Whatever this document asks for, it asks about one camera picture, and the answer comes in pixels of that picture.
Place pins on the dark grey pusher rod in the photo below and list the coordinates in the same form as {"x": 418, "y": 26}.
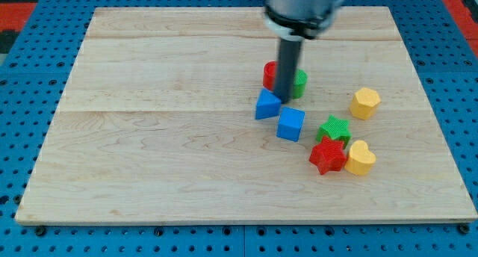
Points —
{"x": 286, "y": 66}

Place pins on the red cylinder block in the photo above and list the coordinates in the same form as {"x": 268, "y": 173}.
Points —
{"x": 269, "y": 74}

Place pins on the green cylinder block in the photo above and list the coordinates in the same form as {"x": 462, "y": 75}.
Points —
{"x": 300, "y": 82}

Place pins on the wooden board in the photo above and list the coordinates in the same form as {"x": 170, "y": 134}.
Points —
{"x": 156, "y": 127}

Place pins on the blue triangle block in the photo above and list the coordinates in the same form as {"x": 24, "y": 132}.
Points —
{"x": 267, "y": 105}

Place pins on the blue cube block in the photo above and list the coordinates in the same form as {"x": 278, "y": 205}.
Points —
{"x": 290, "y": 124}

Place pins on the yellow hexagon block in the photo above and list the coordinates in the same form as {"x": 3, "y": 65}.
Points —
{"x": 365, "y": 103}

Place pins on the green star block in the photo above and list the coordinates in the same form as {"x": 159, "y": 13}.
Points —
{"x": 336, "y": 129}

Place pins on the red star block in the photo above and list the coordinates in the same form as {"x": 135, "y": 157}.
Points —
{"x": 328, "y": 155}

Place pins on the yellow heart block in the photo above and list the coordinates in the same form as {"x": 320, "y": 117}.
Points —
{"x": 360, "y": 160}

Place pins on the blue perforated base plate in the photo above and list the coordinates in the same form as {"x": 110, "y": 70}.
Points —
{"x": 35, "y": 72}

